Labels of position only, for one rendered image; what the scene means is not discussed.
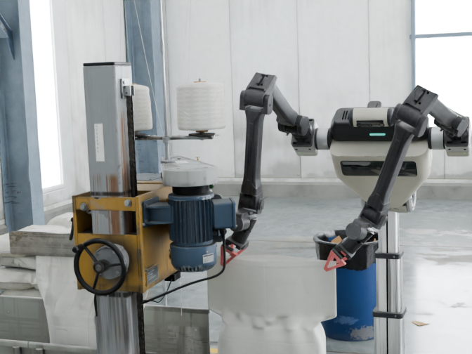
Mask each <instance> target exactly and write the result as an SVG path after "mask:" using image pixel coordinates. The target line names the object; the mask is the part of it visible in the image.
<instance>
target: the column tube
mask: <svg viewBox="0 0 472 354"><path fill-rule="evenodd" d="M83 75H84V98H85V110H86V133H87V145H88V169H89V181H90V193H91V197H131V177H130V166H129V137H128V126H127V112H126V111H127V107H126V98H122V97H121V84H120V79H129V86H130V85H132V78H131V66H130V65H94V66H83ZM94 124H103V141H104V154H105V161H104V162H97V161H96V142H95V130H94ZM91 216H92V228H93V234H109V235H126V234H128V233H130V232H133V216H132V211H104V210H91ZM136 295H137V294H136V292H132V291H116V292H115V293H113V294H110V295H107V296H99V295H96V299H97V311H98V335H99V346H100V354H140V353H139V352H140V348H139V338H138V311H137V300H136Z"/></svg>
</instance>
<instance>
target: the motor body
mask: <svg viewBox="0 0 472 354"><path fill-rule="evenodd" d="M213 197H214V193H213V192H212V191H208V192H205V193H200V194H193V195H180V194H175V193H173V192H172V193H170V194H168V199H169V200H168V205H170V211H171V207H172V206H173V223H172V222H171V223H170V224H169V239H170V240H171V241H173V242H172V243H171V244H170V250H169V251H170V252H171V264H172V266H173V267H174V268H175V269H176V270H179V271H181V272H187V273H195V272H202V271H205V270H209V269H211V268H213V267H214V265H215V264H216V247H217V245H216V241H214V240H213V235H212V217H211V198H213Z"/></svg>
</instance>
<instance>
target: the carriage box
mask: <svg viewBox="0 0 472 354"><path fill-rule="evenodd" d="M137 187H138V196H136V197H91V193H90V191H88V192H83V193H81V194H78V195H73V196H72V211H73V223H74V245H75V246H77V245H78V244H83V243H84V242H85V241H87V240H90V239H93V238H102V239H105V240H108V241H110V242H112V243H113V244H118V245H120V246H123V247H124V248H125V250H126V251H127V253H128V255H129V267H128V271H127V272H126V278H125V280H124V283H123V285H122V286H121V287H120V288H119V289H118V291H132V292H140V294H144V293H145V292H146V291H147V290H148V289H150V288H151V287H153V286H155V285H156V284H158V283H159V282H161V281H162V280H164V279H166V278H167V277H168V276H170V275H172V274H174V273H175V272H176V271H177V270H176V269H175V268H174V267H173V266H172V264H171V252H170V251H169V250H170V244H171V243H172V242H173V241H171V240H170V239H169V232H168V224H154V225H151V226H150V227H148V228H144V227H143V226H145V223H143V208H142V202H143V201H145V200H147V199H150V198H153V197H156V196H157V197H159V202H166V200H167V198H168V194H170V193H172V186H166V185H163V183H146V182H137ZM91 210H104V211H135V212H136V228H137V232H130V233H128V234H126V235H109V234H93V228H92V216H91ZM104 246H105V245H104V244H91V245H89V246H87V248H88V249H89V250H90V252H91V253H92V254H93V255H94V252H95V251H97V250H98V249H99V248H101V247H104ZM156 265H158V277H159V278H158V279H156V280H155V281H154V282H152V283H150V284H149V285H148V274H147V271H148V270H150V269H151V268H153V267H155V266H156ZM79 270H80V273H81V276H82V277H83V279H84V281H85V282H86V283H87V284H88V285H89V286H91V287H93V283H94V280H95V278H96V272H95V271H94V269H93V260H92V258H91V257H90V256H89V255H88V254H87V252H86V251H85V250H83V251H82V253H81V256H80V258H79ZM119 278H120V276H119V277H116V278H114V279H105V278H103V277H100V276H99V278H98V282H97V285H96V289H98V290H107V289H111V288H112V287H113V286H115V285H116V283H117V282H118V281H119Z"/></svg>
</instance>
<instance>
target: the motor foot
mask: <svg viewBox="0 0 472 354"><path fill-rule="evenodd" d="M142 208H143V223H145V226H143V227H144V228H148V227H150V226H151V225H154V224H170V223H171V222H172V223H173V206H171V211H170V205H168V202H159V197H157V196H156V197H153V198H150V199H147V200H145V201H143V202H142Z"/></svg>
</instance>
